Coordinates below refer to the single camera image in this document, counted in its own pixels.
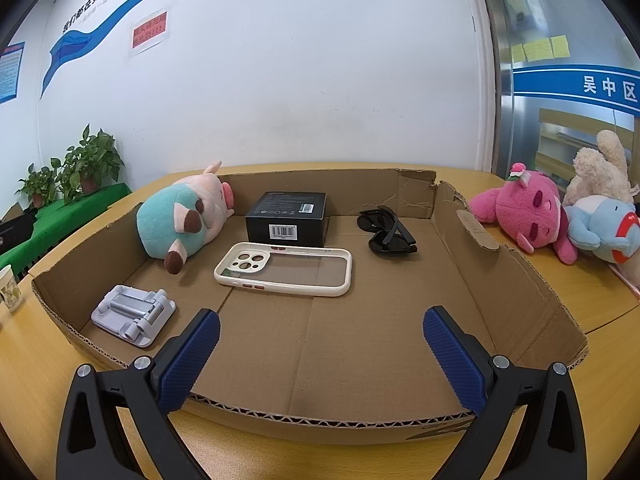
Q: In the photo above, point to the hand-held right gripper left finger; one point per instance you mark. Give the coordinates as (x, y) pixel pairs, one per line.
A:
(190, 360)

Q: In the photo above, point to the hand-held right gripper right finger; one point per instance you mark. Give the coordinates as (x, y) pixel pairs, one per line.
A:
(455, 360)

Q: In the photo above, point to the white folding phone stand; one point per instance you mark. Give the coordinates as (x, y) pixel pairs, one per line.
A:
(130, 312)

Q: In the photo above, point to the brown cardboard box tray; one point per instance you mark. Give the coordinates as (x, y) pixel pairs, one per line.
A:
(380, 325)

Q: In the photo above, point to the white phone case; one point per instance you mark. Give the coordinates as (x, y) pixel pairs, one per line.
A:
(345, 275)

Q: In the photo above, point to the black sunglasses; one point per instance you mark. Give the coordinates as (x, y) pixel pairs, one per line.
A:
(382, 242)

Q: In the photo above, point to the pink and teal pig plush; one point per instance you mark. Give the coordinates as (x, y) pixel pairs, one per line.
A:
(165, 215)

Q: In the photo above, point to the pink plush toy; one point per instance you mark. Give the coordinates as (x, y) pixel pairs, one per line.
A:
(520, 210)

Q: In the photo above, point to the black product box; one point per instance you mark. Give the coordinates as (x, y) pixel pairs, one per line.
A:
(287, 220)

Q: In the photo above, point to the green table cloth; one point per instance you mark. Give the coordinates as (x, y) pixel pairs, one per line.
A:
(55, 222)

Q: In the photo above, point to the paper cup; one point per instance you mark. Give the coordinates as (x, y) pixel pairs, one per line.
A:
(9, 290)

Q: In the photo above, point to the light blue plush toy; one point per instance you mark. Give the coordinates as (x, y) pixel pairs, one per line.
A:
(595, 225)

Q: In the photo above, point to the large potted green plant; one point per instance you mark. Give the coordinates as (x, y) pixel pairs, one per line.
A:
(90, 157)

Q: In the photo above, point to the small potted green plant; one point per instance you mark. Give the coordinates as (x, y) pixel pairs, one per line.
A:
(37, 182)

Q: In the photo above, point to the beige plush toy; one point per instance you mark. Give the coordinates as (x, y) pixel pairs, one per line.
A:
(597, 170)

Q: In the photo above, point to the blue band glass sign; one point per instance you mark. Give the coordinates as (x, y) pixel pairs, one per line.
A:
(550, 82)

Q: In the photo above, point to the yellow sticky note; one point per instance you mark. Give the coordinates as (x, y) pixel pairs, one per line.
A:
(538, 49)
(517, 53)
(560, 46)

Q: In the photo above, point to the metal door frame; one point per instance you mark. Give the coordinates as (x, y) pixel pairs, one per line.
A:
(492, 85)

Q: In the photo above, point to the red wall notice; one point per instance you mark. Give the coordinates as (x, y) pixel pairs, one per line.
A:
(150, 30)

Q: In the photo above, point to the blue wall poster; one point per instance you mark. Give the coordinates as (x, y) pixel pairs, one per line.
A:
(11, 72)

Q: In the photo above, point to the blue ribbon wall decal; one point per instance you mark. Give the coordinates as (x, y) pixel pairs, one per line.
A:
(130, 2)

